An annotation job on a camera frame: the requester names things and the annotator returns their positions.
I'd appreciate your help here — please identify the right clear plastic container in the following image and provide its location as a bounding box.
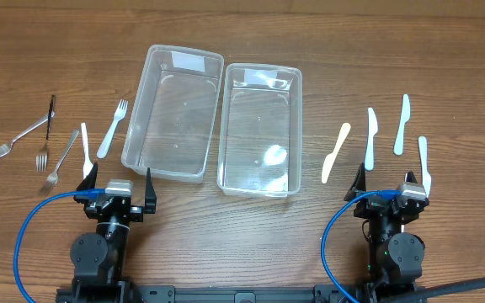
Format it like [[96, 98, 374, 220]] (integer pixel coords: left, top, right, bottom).
[[217, 63, 303, 198]]

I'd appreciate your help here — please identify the cream plastic knife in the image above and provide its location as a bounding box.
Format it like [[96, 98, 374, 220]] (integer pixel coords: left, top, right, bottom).
[[321, 122, 351, 184]]

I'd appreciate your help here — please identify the thick white plastic fork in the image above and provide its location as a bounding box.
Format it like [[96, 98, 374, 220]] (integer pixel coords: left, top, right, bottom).
[[97, 99, 128, 159]]

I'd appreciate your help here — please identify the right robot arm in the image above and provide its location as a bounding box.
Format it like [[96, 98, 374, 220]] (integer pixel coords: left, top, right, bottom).
[[344, 164, 429, 293]]

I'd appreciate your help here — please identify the light blue plastic knife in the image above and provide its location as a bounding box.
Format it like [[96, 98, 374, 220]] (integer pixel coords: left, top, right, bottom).
[[364, 108, 378, 171]]

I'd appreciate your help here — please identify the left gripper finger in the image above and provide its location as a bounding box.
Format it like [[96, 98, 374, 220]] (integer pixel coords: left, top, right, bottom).
[[144, 168, 157, 214], [75, 162, 99, 201]]

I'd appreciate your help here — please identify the white plastic knife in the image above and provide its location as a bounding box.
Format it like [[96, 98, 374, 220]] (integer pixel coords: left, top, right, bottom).
[[418, 136, 432, 197]]

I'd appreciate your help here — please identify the black cable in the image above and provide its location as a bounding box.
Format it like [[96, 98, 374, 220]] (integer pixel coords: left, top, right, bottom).
[[410, 273, 485, 302]]

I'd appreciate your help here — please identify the silver metal fork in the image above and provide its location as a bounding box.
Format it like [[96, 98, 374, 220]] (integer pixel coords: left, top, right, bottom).
[[0, 114, 55, 158], [39, 130, 79, 196]]

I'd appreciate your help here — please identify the silver metal fork far left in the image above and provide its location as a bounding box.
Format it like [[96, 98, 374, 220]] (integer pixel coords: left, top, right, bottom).
[[0, 114, 55, 158]]

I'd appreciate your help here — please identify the left clear plastic container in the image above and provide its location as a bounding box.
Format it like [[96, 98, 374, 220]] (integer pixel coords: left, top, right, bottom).
[[121, 45, 224, 183]]

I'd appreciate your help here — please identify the clear plastic container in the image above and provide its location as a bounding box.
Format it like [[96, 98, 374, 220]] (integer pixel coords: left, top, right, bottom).
[[121, 45, 224, 183], [217, 63, 303, 198]]

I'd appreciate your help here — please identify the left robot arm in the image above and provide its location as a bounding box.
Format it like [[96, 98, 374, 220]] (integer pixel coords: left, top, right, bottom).
[[70, 164, 157, 286]]

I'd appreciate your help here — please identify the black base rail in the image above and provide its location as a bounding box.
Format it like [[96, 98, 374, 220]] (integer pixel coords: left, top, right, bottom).
[[55, 284, 427, 303]]

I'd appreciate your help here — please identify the pale blue plastic knife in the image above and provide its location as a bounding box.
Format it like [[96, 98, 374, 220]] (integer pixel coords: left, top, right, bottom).
[[393, 94, 411, 156]]

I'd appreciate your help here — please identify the right blue cable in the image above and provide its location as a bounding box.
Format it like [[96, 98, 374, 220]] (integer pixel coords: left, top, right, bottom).
[[320, 189, 402, 303]]

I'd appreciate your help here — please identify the blue cable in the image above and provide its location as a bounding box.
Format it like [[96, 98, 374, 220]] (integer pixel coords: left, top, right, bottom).
[[320, 189, 402, 303], [13, 189, 108, 303]]

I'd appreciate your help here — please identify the black handled metal fork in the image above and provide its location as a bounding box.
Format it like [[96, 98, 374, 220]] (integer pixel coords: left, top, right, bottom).
[[35, 94, 56, 172]]

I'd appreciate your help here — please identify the left blue cable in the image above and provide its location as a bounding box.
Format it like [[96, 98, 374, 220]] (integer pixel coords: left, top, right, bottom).
[[13, 189, 108, 303]]

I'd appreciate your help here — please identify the thin white plastic fork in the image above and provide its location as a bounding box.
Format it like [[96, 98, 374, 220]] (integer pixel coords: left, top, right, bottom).
[[81, 122, 93, 178]]

